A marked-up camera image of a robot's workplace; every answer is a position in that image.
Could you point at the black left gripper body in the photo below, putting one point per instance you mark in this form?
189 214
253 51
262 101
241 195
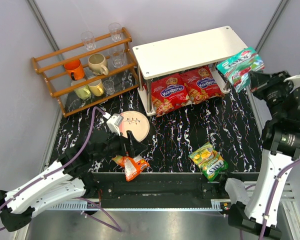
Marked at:
122 144

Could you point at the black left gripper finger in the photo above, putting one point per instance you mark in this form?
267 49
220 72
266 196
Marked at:
135 147
123 149

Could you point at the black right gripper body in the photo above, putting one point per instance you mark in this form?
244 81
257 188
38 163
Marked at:
262 81

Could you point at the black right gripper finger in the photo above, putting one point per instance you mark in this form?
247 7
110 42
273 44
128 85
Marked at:
259 78
257 90

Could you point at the orange candy bag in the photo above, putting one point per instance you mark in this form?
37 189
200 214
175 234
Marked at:
132 166

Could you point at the teal Fox's candy bag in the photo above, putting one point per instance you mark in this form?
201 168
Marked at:
236 68

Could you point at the red candy bag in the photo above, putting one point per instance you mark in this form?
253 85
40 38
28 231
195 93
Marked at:
201 85
168 94

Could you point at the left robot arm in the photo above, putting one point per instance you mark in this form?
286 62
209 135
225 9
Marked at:
67 178

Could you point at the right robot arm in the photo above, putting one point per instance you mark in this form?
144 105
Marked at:
257 214

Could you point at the clear glass bottom shelf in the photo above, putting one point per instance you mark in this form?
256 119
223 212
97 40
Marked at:
109 87

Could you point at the clear glass shelf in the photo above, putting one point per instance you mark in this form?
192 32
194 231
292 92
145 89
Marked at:
117 56
109 87

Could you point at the white two-tier shelf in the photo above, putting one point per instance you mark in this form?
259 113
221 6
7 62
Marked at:
169 56

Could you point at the clear glass middle shelf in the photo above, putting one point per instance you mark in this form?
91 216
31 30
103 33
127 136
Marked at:
117 56

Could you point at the pink round plate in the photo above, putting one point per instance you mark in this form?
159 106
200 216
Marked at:
137 123

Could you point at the light green mug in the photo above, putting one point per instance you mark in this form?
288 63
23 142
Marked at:
83 92

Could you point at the yellow mug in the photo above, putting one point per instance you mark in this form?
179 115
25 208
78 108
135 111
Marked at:
97 88

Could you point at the yellow green Fox's bag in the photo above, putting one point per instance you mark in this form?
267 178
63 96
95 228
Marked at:
209 161

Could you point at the wooden cup rack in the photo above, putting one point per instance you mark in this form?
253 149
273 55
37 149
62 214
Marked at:
61 87

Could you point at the beige mug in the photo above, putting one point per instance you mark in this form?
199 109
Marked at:
98 64

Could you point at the orange mug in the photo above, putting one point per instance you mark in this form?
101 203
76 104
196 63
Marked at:
75 69

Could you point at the clear glass top left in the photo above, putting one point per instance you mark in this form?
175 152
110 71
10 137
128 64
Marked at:
88 40

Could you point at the clear glass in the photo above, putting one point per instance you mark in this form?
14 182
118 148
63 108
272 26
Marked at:
88 40
115 30

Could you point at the clear glass top right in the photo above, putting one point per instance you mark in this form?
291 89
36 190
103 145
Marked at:
115 30

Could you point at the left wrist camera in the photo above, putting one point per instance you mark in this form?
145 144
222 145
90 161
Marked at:
113 122

